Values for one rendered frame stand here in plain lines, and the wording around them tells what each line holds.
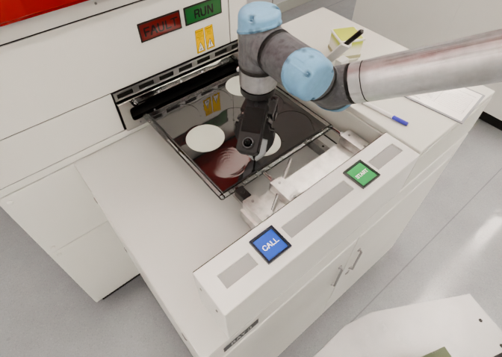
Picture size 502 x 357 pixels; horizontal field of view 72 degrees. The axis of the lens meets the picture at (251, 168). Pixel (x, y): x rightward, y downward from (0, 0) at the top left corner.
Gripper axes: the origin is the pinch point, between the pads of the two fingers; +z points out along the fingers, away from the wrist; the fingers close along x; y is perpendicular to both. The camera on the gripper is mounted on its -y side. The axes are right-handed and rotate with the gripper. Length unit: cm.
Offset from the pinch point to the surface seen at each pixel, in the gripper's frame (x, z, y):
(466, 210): -96, 91, 73
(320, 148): -14.8, 6.5, 14.0
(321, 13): -6, -5, 66
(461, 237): -92, 91, 55
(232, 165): 4.8, 1.4, -2.4
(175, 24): 27.6, -18.0, 23.6
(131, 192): 29.2, 9.3, -11.5
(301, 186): -12.3, 3.3, -2.7
